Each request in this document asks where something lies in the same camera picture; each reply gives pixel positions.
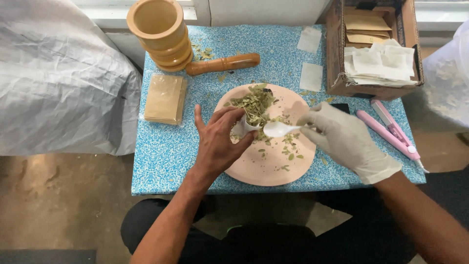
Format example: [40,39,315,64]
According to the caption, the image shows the white flat tea bag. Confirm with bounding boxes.
[296,26,323,54]
[299,62,324,92]

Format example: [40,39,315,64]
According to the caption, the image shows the blue speckled table cover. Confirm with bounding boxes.
[131,24,427,196]

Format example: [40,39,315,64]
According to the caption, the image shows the wooden pestle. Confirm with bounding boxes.
[185,53,261,77]

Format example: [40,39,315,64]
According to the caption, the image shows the clear plastic bag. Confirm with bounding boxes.
[421,20,469,129]

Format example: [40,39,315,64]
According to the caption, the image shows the wooden mortar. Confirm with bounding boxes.
[126,0,194,73]

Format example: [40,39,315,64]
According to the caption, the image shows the white plastic spoon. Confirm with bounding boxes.
[263,121,305,138]

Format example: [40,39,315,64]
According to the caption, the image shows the pink mini heat sealer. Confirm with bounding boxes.
[356,99,430,174]

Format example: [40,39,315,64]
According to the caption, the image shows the person's left hand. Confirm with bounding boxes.
[193,104,258,176]

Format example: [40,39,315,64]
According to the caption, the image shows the pink round plate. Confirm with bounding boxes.
[213,83,317,187]

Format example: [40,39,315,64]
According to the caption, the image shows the pile of dried green leaves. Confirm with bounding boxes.
[224,84,305,172]

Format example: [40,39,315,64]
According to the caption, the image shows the person's black trousers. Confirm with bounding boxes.
[120,172,469,264]

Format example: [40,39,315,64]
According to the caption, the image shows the black phone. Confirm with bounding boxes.
[329,103,351,115]

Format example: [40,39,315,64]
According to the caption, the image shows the person's right hand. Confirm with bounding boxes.
[296,101,403,185]

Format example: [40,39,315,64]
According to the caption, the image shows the stack of brown paper packets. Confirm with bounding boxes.
[143,74,188,125]

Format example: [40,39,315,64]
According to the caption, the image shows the cardboard box with tea bags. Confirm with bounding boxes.
[326,0,425,101]

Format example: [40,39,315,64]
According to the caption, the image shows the large grey plastic sack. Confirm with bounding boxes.
[0,0,143,156]

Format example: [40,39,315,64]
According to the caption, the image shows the white tea bag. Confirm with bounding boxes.
[232,114,261,138]
[299,62,324,92]
[296,26,323,54]

